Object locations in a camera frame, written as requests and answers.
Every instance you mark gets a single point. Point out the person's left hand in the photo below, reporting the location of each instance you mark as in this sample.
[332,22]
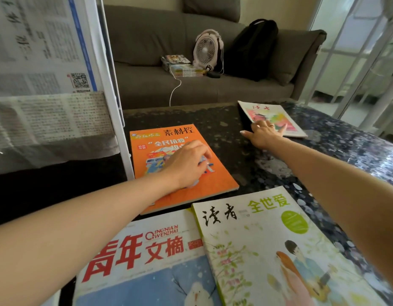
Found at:
[183,165]

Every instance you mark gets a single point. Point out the person's right hand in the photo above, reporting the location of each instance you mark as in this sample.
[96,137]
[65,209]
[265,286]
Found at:
[263,136]

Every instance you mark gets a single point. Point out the person's left fingers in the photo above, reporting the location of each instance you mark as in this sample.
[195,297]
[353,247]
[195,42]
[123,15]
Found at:
[201,156]

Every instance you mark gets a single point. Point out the person's right little finger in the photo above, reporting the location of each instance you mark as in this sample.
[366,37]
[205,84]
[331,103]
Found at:
[283,128]

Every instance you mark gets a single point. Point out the person's right thumb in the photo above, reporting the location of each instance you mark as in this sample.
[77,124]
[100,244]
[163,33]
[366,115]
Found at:
[246,133]

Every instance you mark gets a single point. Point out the small white pink-art magazine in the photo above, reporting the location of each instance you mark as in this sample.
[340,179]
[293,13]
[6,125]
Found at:
[273,113]

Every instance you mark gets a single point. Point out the orange cover magazine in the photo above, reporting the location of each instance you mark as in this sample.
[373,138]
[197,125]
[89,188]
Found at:
[215,181]

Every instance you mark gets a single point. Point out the person's right forearm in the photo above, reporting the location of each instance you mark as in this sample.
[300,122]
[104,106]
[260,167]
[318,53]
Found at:
[343,194]

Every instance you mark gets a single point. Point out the person's left forearm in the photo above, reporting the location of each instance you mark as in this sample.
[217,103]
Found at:
[72,232]

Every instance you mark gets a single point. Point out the black power adapter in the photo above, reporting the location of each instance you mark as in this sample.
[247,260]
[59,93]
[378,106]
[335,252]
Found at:
[213,74]

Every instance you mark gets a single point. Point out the black backpack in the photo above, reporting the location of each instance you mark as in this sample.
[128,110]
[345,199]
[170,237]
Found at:
[252,50]

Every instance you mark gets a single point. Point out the colourful stack of magazines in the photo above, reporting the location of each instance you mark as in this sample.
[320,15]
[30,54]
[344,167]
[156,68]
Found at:
[187,70]

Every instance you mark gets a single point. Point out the white desk fan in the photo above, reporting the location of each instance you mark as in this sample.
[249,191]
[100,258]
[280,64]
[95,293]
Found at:
[205,49]

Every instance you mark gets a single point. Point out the dark stack of books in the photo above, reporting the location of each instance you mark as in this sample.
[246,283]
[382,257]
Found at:
[174,58]

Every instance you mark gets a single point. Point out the white newspaper rack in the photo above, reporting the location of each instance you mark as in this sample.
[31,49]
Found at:
[115,101]

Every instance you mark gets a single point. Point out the green-lettered couple magazine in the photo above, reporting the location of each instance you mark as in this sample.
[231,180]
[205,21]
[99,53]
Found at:
[263,251]

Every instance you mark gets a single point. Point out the red-lettered snowman magazine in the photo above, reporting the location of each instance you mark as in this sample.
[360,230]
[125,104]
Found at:
[142,261]

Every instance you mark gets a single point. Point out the grey fabric sofa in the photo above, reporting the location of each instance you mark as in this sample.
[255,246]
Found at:
[145,38]

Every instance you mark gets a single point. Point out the grey sofa cushion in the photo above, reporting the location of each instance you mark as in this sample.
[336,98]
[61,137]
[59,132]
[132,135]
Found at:
[212,6]

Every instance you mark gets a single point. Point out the folded grey newspaper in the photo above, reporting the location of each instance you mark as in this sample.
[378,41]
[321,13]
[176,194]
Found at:
[50,127]

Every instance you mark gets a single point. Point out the hanging newspaper with blue stripe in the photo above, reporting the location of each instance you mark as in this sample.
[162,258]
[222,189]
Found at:
[34,41]

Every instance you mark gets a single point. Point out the white metal frame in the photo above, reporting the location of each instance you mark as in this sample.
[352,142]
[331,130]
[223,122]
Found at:
[375,79]

